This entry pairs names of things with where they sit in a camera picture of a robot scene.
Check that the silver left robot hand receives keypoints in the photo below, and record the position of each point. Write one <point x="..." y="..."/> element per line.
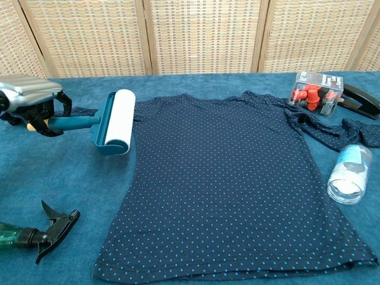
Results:
<point x="29" y="95"/>

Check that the clear box of red pieces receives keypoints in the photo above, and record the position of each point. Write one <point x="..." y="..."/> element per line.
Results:
<point x="319" y="93"/>

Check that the black stapler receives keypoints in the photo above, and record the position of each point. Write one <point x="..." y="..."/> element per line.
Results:
<point x="362" y="102"/>

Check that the teal table cloth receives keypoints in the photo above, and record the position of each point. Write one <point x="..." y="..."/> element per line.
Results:
<point x="59" y="184"/>

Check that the woven rattan folding screen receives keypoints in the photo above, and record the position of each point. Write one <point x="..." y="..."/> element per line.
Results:
<point x="190" y="35"/>

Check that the green spray bottle black trigger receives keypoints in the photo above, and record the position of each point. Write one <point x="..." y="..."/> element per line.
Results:
<point x="47" y="234"/>

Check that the clear plastic jar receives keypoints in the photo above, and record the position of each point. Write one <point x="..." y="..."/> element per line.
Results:
<point x="350" y="178"/>

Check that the dark blue polka dot shirt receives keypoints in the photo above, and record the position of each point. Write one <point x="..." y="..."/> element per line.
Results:
<point x="219" y="178"/>

